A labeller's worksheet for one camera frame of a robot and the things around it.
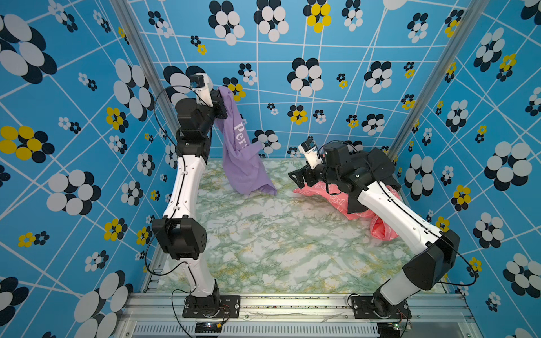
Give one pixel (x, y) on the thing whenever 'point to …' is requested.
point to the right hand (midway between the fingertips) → (300, 167)
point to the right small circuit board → (389, 329)
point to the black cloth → (381, 168)
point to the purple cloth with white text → (249, 177)
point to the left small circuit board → (208, 327)
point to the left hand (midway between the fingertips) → (221, 87)
